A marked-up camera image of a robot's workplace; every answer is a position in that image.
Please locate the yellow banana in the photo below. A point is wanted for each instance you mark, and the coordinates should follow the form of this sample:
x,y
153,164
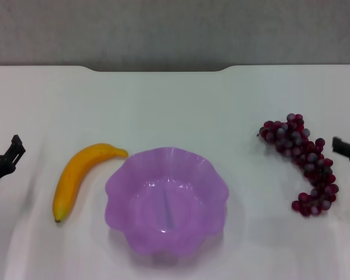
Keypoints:
x,y
76,172

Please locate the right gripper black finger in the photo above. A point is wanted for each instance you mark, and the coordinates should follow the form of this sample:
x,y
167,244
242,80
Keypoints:
x,y
348,151

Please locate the purple translucent wavy bowl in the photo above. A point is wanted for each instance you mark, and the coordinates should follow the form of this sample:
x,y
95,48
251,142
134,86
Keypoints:
x,y
166,204

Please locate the dark red grape bunch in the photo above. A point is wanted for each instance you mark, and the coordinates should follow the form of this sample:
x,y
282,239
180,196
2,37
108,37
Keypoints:
x,y
300,148

